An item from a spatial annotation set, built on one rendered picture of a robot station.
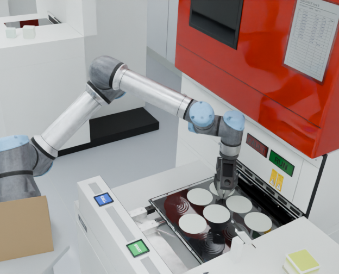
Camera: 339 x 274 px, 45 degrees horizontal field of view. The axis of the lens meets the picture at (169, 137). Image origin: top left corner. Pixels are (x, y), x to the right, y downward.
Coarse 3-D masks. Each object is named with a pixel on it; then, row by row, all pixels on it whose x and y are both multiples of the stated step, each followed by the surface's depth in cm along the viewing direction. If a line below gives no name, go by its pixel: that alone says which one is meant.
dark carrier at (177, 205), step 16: (176, 192) 162; (240, 192) 164; (160, 208) 154; (176, 208) 154; (192, 208) 154; (256, 208) 156; (176, 224) 147; (208, 224) 148; (224, 224) 148; (240, 224) 149; (272, 224) 150; (192, 240) 141; (208, 240) 141; (224, 240) 142; (208, 256) 135
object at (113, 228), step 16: (80, 192) 153; (96, 192) 151; (80, 208) 159; (96, 208) 143; (112, 208) 144; (96, 224) 145; (112, 224) 137; (128, 224) 138; (112, 240) 133; (128, 240) 132; (144, 240) 132; (112, 256) 138; (128, 256) 126; (144, 256) 126; (128, 272) 127; (144, 272) 121; (160, 272) 121
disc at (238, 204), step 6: (228, 198) 160; (234, 198) 160; (240, 198) 161; (246, 198) 161; (228, 204) 157; (234, 204) 158; (240, 204) 158; (246, 204) 158; (234, 210) 155; (240, 210) 155; (246, 210) 155
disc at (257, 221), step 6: (246, 216) 152; (252, 216) 152; (258, 216) 153; (264, 216) 153; (246, 222) 150; (252, 222) 150; (258, 222) 150; (264, 222) 150; (270, 222) 150; (252, 228) 147; (258, 228) 147; (264, 228) 148
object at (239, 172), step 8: (240, 176) 169; (248, 176) 166; (240, 184) 173; (248, 184) 166; (256, 184) 162; (248, 192) 168; (264, 192) 158; (256, 200) 165; (272, 200) 155; (264, 208) 161; (280, 208) 152; (272, 216) 158; (288, 216) 150; (296, 216) 147; (280, 224) 155
